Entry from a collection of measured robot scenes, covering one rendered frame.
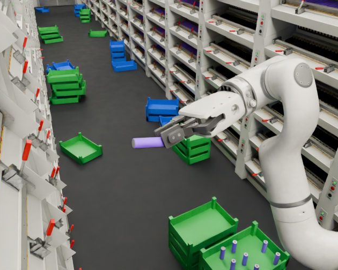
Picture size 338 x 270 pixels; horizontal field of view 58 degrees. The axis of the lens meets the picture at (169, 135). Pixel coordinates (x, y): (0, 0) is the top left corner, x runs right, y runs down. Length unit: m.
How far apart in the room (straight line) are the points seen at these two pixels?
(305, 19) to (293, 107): 1.02
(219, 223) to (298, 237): 1.01
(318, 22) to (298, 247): 1.05
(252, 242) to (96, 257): 0.84
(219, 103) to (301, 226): 0.33
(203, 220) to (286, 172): 1.09
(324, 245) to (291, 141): 0.24
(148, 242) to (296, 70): 1.43
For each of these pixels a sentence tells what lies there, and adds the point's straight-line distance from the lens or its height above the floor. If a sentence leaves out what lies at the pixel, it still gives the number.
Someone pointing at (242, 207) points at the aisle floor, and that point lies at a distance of 2.06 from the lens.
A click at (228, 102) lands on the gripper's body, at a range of 0.58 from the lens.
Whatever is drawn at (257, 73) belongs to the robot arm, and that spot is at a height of 1.22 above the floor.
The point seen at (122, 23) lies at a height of 0.37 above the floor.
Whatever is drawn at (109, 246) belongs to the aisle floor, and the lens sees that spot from 1.85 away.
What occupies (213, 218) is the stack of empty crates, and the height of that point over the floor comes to 0.16.
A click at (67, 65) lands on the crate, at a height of 0.08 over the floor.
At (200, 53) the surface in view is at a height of 0.70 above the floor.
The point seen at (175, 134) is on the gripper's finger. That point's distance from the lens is 0.55.
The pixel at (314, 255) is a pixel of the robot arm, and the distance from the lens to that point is 0.76.
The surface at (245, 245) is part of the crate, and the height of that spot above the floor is 0.32.
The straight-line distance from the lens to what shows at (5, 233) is 0.51.
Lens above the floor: 1.44
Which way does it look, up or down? 33 degrees down
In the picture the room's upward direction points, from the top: straight up
